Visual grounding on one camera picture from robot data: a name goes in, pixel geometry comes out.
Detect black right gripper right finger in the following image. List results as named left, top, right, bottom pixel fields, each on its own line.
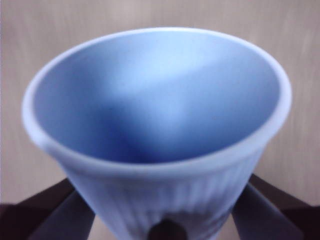
left=231, top=173, right=320, bottom=240

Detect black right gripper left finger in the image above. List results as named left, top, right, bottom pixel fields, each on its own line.
left=0, top=177, right=103, bottom=240

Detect blue ribbed plastic cup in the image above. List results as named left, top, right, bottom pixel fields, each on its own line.
left=21, top=26, right=293, bottom=240

